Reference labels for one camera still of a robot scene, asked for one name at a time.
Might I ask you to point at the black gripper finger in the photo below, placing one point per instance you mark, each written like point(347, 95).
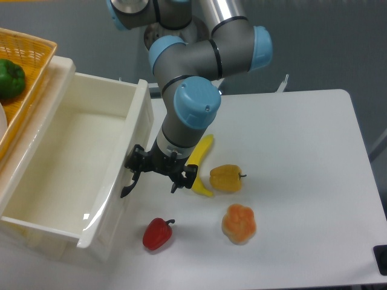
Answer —
point(184, 177)
point(137, 161)

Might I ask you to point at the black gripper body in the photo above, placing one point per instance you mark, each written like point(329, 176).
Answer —
point(170, 166)

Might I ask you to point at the black top drawer handle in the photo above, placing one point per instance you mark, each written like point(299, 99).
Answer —
point(127, 189)

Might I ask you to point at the white drawer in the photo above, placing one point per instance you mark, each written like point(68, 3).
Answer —
point(129, 118)

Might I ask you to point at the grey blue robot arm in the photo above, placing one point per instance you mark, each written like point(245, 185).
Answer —
point(185, 71)

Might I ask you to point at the white drawer cabinet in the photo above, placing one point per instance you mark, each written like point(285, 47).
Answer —
point(53, 175)

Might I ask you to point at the yellow banana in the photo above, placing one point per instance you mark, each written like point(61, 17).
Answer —
point(196, 158)

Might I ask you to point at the yellow bell pepper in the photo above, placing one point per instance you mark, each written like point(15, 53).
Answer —
point(226, 178)

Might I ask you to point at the red bell pepper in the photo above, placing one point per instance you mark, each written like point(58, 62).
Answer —
point(157, 233)

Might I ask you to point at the orange braided bread roll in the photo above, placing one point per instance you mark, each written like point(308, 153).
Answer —
point(238, 224)

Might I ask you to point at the yellow plastic basket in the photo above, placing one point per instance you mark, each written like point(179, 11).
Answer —
point(24, 62)

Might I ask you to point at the green bell pepper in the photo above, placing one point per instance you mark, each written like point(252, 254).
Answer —
point(12, 79)

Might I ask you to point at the black device at edge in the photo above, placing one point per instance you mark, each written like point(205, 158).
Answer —
point(380, 253)

